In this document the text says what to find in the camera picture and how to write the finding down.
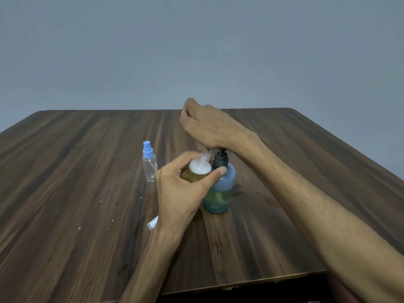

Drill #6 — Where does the person's left hand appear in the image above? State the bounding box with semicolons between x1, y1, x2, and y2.
155;150;228;233

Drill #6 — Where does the person's right forearm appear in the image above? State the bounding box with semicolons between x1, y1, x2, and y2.
241;135;404;303

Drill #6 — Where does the clear small bottle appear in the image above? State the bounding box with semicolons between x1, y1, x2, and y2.
180;151;213;184

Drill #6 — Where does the blue-capped small spray bottle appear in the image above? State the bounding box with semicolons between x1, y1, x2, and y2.
142;140;158;183

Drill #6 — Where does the maroon table leg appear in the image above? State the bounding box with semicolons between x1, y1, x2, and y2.
327;274;360;303

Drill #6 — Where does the blue green pump bottle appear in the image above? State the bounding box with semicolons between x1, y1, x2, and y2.
202;149;237;215

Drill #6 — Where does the person's right hand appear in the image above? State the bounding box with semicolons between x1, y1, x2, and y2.
179;97;263;152

